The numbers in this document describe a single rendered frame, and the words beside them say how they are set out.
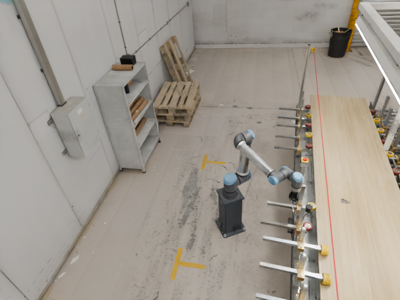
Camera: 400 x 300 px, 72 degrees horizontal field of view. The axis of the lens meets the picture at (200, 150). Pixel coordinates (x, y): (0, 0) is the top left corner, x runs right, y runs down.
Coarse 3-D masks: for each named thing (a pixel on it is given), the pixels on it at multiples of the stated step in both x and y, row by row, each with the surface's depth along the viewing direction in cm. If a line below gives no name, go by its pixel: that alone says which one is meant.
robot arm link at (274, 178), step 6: (240, 138) 274; (234, 144) 275; (240, 144) 270; (240, 150) 271; (246, 150) 265; (252, 150) 266; (246, 156) 266; (252, 156) 260; (258, 156) 260; (258, 162) 255; (264, 162) 254; (264, 168) 250; (270, 168) 249; (270, 174) 245; (276, 174) 244; (282, 174) 244; (270, 180) 245; (276, 180) 241; (282, 180) 245
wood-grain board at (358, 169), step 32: (320, 96) 440; (320, 128) 371; (352, 128) 366; (320, 160) 321; (352, 160) 317; (384, 160) 313; (320, 192) 282; (352, 192) 279; (384, 192) 276; (320, 224) 252; (352, 224) 249; (384, 224) 247; (320, 256) 228; (352, 256) 226; (384, 256) 224; (320, 288) 207; (352, 288) 206; (384, 288) 204
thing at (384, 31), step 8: (360, 8) 251; (368, 8) 235; (376, 8) 251; (384, 8) 249; (392, 8) 247; (368, 16) 221; (376, 16) 214; (376, 24) 198; (384, 24) 196; (376, 32) 196; (384, 32) 182; (392, 32) 181; (384, 40) 178; (392, 40) 169; (392, 48) 163; (392, 56) 161; (392, 128) 313; (392, 136) 318; (384, 144) 331
